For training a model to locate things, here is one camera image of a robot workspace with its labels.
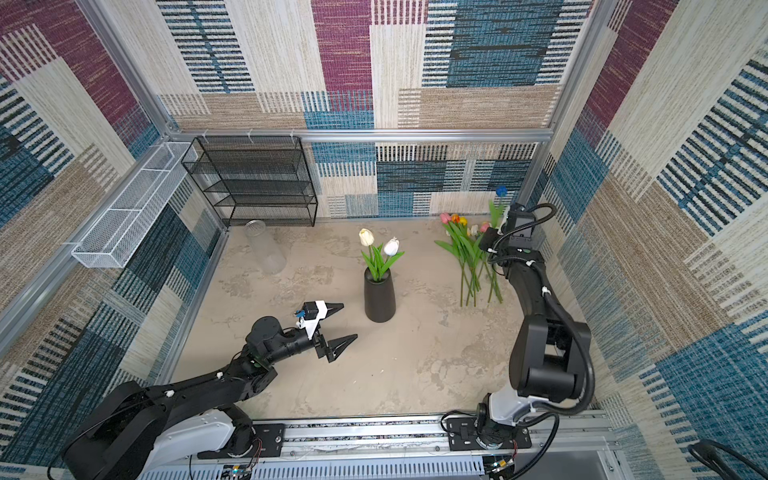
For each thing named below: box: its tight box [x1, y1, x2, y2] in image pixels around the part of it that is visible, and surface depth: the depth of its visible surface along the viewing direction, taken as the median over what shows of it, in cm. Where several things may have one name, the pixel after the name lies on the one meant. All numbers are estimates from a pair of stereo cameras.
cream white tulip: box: [359, 228, 384, 282], surface depth 80 cm
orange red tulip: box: [450, 214, 485, 307], surface depth 109 cm
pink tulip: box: [434, 212, 467, 307], surface depth 111 cm
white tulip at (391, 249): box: [377, 236, 405, 281], surface depth 80 cm
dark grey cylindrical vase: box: [364, 267, 396, 323], surface depth 90 cm
